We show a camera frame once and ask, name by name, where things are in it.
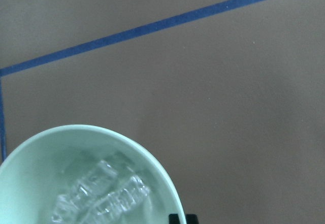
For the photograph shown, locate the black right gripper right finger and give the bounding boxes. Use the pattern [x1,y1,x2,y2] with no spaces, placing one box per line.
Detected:
[185,214,198,224]

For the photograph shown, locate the green bowl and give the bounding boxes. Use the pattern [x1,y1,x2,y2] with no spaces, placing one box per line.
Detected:
[1,125,186,223]

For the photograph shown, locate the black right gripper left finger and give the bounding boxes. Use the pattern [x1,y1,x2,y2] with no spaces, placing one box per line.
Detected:
[169,214,179,224]

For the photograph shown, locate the clear ice cubes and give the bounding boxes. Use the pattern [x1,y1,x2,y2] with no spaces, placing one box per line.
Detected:
[49,160,150,223]

